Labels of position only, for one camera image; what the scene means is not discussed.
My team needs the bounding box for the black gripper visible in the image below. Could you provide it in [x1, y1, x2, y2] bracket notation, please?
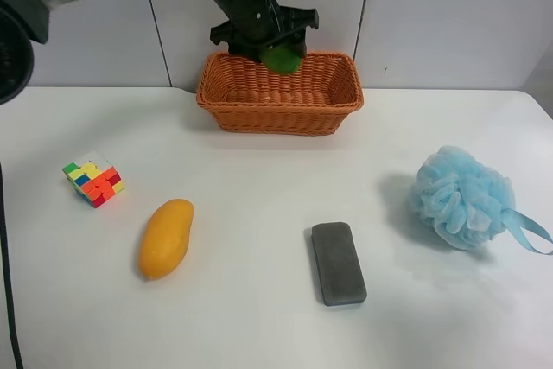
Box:
[210, 0, 319, 61]

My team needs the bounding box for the green lemon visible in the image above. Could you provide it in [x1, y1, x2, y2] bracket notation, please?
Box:
[259, 44, 302, 74]

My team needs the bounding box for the orange woven basket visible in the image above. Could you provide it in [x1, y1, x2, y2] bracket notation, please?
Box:
[196, 52, 364, 136]

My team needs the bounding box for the colourful twisted puzzle cube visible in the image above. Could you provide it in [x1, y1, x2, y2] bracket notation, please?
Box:
[62, 158, 124, 208]

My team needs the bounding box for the yellow mango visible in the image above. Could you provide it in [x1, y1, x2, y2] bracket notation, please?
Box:
[137, 199, 194, 280]

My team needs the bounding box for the blue mesh bath sponge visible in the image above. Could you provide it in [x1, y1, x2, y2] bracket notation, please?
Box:
[409, 146, 552, 253]

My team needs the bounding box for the grey board eraser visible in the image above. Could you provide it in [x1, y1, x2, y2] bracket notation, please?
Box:
[311, 222, 367, 307]

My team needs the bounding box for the black cable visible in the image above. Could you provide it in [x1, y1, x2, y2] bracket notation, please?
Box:
[0, 162, 25, 369]

